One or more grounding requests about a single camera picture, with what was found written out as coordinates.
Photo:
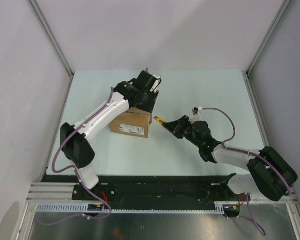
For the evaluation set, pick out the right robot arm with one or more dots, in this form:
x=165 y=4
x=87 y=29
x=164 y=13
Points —
x=268 y=173

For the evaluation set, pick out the yellow utility knife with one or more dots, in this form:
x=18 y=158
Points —
x=159 y=120

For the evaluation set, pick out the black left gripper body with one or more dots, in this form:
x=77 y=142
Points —
x=148 y=102

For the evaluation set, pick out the aluminium frame post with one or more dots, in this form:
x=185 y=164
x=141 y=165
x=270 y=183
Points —
x=44 y=24
x=270 y=34

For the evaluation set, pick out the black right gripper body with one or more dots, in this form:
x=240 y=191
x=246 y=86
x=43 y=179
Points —
x=185 y=129

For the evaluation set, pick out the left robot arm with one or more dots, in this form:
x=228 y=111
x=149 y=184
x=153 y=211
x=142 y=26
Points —
x=75 y=139

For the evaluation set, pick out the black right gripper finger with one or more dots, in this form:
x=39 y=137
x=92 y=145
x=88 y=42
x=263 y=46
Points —
x=173 y=129
x=180 y=123

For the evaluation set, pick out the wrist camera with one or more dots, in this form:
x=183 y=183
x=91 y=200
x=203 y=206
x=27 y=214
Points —
x=197 y=117
x=156 y=82

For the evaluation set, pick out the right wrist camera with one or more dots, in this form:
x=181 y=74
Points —
x=197 y=117

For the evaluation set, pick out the right aluminium frame post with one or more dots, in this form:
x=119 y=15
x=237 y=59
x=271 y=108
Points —
x=270 y=34

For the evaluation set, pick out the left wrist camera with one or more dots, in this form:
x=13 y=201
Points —
x=156 y=82

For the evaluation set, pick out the brown cardboard express box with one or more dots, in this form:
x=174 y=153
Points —
x=134 y=122

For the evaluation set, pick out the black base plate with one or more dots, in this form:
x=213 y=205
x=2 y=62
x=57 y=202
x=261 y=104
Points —
x=154 y=191

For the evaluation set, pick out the left aluminium frame post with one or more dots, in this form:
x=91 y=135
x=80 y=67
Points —
x=44 y=24

